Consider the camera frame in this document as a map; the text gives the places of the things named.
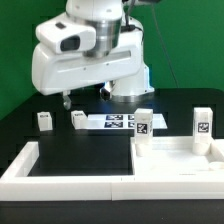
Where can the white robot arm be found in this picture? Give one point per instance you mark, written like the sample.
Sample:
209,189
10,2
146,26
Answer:
115,30

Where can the white square tabletop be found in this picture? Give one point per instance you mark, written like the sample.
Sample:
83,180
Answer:
174,155

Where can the white U-shaped obstacle frame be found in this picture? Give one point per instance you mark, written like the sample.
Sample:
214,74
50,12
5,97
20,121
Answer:
17,185

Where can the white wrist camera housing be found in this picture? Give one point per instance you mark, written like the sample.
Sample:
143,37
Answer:
61,34

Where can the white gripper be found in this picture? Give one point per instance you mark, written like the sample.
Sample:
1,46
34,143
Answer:
56,73

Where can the white sheet with markers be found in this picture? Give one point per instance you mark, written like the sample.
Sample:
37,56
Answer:
120,121

